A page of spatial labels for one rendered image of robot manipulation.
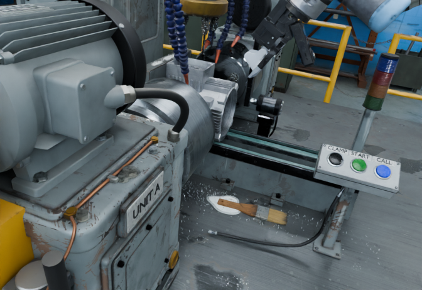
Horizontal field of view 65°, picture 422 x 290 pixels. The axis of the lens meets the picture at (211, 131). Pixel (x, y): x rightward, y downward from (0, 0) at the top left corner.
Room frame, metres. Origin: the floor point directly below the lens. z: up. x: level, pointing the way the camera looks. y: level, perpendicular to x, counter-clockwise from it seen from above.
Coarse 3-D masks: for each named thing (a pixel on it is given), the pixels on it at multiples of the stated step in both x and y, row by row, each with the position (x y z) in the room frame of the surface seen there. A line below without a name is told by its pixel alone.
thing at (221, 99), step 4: (236, 84) 1.01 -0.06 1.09; (236, 88) 1.00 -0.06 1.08; (220, 96) 0.90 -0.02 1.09; (224, 96) 0.90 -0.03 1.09; (220, 100) 0.89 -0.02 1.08; (224, 100) 0.89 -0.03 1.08; (224, 104) 0.89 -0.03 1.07; (232, 120) 1.02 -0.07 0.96; (216, 136) 0.89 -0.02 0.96; (220, 136) 0.90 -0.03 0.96; (216, 140) 0.89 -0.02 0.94
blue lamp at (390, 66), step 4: (380, 56) 1.12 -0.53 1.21; (380, 60) 1.11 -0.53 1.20; (384, 60) 1.10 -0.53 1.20; (388, 60) 1.09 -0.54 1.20; (392, 60) 1.09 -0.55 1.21; (396, 60) 1.09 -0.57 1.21; (380, 64) 1.11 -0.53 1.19; (384, 64) 1.10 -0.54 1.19; (388, 64) 1.09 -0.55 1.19; (392, 64) 1.09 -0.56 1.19; (396, 64) 1.10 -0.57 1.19; (376, 68) 1.12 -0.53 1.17; (380, 68) 1.10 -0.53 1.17; (384, 68) 1.09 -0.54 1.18; (388, 68) 1.09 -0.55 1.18; (392, 68) 1.09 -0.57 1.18; (388, 72) 1.09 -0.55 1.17; (392, 72) 1.09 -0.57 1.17
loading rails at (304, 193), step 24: (216, 144) 0.89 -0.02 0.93; (240, 144) 0.97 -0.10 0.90; (264, 144) 0.95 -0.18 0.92; (288, 144) 0.96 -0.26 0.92; (216, 168) 0.89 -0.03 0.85; (240, 168) 0.87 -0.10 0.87; (264, 168) 0.84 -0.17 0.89; (288, 168) 0.83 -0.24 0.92; (312, 168) 0.84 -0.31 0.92; (264, 192) 0.84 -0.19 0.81; (288, 192) 0.82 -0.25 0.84; (312, 192) 0.80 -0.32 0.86; (336, 192) 0.78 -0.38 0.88
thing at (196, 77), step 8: (168, 64) 0.96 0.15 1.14; (176, 64) 1.03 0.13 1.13; (192, 64) 1.04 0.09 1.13; (200, 64) 1.04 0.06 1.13; (208, 64) 1.01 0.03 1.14; (168, 72) 0.96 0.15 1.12; (176, 72) 0.96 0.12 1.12; (192, 72) 0.94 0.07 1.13; (200, 72) 0.93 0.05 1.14; (208, 72) 0.98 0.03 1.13; (184, 80) 0.95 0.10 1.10; (192, 80) 0.94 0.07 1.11; (200, 80) 0.93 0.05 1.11; (200, 88) 0.93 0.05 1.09
